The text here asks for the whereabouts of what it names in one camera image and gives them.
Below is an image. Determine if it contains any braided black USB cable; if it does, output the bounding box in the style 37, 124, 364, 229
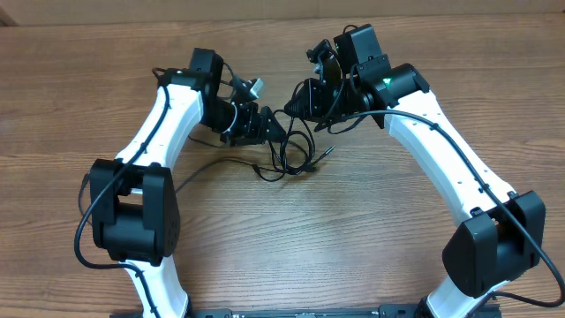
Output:
268, 110, 336, 183

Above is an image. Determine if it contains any smooth black USB cable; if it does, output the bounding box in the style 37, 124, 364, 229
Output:
78, 105, 317, 222

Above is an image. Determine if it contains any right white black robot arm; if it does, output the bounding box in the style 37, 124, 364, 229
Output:
284, 24, 549, 317

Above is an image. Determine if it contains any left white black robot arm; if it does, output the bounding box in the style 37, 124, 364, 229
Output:
73, 49, 286, 317

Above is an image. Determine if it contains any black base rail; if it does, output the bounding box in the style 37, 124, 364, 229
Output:
109, 302, 502, 318

